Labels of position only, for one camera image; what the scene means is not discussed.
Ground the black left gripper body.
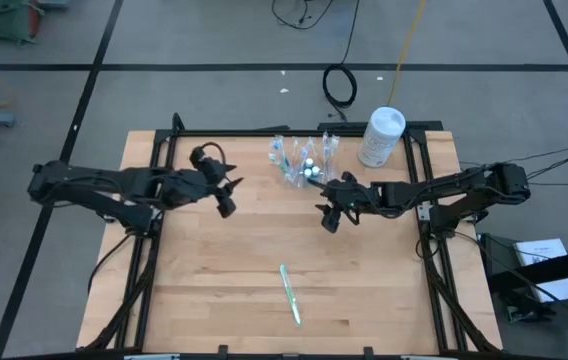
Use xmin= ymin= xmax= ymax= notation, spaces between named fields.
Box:
xmin=161 ymin=156 xmax=226 ymax=206

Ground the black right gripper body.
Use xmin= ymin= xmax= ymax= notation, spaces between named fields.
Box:
xmin=330 ymin=171 xmax=372 ymax=222

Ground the white wipes canister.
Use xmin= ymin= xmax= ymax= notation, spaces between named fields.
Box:
xmin=356 ymin=105 xmax=407 ymax=169

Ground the white booklet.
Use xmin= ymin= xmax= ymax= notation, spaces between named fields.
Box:
xmin=512 ymin=238 xmax=568 ymax=304

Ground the black side stand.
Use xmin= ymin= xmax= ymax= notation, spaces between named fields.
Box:
xmin=478 ymin=232 xmax=568 ymax=360

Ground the green bag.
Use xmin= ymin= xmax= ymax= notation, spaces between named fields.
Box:
xmin=0 ymin=0 xmax=44 ymax=46

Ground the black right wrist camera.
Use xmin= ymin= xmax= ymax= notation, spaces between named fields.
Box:
xmin=320 ymin=209 xmax=341 ymax=235

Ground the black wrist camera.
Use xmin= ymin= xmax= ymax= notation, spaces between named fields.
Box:
xmin=213 ymin=192 xmax=238 ymax=220
xmin=320 ymin=209 xmax=341 ymax=235

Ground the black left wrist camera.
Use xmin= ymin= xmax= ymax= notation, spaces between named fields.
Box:
xmin=213 ymin=192 xmax=238 ymax=220

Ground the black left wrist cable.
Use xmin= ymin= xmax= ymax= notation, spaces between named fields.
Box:
xmin=188 ymin=141 xmax=228 ymax=169

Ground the coiled black cable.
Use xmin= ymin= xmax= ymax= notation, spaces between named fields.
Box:
xmin=321 ymin=0 xmax=361 ymax=123

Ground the looped black floor cable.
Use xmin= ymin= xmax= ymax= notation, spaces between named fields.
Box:
xmin=270 ymin=0 xmax=338 ymax=31

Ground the yellow hanging cable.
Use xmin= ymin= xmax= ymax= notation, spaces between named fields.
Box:
xmin=387 ymin=0 xmax=428 ymax=107

